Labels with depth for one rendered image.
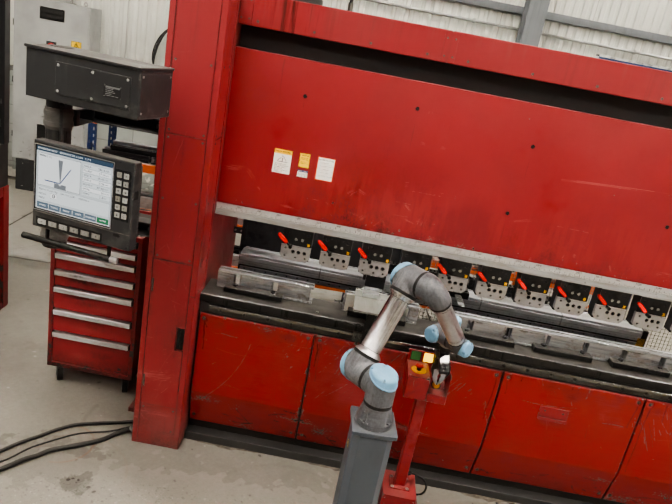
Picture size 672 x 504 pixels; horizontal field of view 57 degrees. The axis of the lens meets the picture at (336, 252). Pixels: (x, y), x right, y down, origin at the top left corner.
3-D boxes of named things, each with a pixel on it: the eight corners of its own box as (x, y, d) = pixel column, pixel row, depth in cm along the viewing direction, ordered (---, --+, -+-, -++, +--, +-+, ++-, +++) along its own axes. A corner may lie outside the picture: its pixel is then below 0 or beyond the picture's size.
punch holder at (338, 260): (318, 265, 309) (323, 234, 303) (319, 260, 317) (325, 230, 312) (347, 271, 309) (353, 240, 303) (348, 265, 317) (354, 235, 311)
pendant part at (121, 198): (31, 225, 250) (33, 138, 239) (51, 219, 261) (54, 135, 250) (128, 252, 242) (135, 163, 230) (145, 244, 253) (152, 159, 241)
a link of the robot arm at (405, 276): (355, 388, 239) (425, 268, 241) (331, 369, 250) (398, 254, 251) (372, 394, 248) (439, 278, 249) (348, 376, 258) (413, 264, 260)
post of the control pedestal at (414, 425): (394, 486, 310) (417, 394, 293) (393, 478, 315) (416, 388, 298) (404, 488, 310) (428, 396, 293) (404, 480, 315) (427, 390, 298)
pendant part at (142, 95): (18, 251, 258) (21, 41, 231) (58, 236, 281) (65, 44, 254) (124, 282, 248) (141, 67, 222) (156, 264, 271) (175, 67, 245)
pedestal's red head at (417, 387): (403, 397, 288) (411, 363, 283) (401, 380, 304) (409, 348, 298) (444, 405, 288) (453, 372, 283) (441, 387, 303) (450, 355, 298)
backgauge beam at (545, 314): (237, 270, 342) (239, 252, 338) (242, 261, 355) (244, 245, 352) (643, 349, 340) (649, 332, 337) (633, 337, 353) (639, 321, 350)
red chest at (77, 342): (44, 384, 358) (50, 221, 326) (84, 345, 405) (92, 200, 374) (128, 400, 357) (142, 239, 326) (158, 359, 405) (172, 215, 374)
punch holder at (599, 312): (591, 318, 308) (602, 288, 302) (586, 311, 316) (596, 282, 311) (621, 324, 308) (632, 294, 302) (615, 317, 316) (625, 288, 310)
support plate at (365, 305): (353, 311, 290) (353, 309, 289) (355, 290, 315) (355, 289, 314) (390, 318, 289) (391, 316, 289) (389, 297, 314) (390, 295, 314)
